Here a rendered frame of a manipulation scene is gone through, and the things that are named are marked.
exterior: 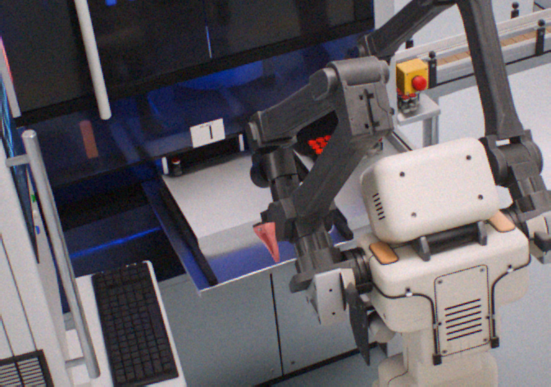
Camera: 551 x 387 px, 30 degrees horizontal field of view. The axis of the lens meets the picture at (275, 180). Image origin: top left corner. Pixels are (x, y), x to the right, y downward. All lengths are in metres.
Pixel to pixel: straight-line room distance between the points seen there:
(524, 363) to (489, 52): 1.54
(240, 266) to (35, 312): 0.55
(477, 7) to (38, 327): 1.05
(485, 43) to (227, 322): 1.30
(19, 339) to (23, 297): 0.10
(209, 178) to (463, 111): 2.06
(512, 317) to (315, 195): 1.82
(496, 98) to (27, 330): 1.01
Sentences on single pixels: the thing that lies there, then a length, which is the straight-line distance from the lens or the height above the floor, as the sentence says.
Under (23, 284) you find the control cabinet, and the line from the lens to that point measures 2.00.
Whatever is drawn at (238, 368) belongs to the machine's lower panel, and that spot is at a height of 0.19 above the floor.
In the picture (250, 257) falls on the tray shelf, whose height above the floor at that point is 0.88.
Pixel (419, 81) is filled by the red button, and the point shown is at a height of 1.01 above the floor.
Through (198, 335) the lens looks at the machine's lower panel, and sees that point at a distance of 2.98.
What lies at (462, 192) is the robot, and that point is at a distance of 1.81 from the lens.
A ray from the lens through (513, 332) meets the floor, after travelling 3.47.
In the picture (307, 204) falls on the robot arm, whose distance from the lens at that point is 1.82.
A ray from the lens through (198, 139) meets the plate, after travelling 2.60.
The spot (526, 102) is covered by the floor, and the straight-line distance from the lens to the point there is 4.60.
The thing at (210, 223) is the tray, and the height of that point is 0.88.
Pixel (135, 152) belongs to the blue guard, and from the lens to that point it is 2.56.
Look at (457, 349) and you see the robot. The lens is 1.92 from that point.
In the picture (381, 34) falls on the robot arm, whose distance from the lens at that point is 2.37.
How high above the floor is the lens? 2.41
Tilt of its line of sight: 35 degrees down
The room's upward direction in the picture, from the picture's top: 6 degrees counter-clockwise
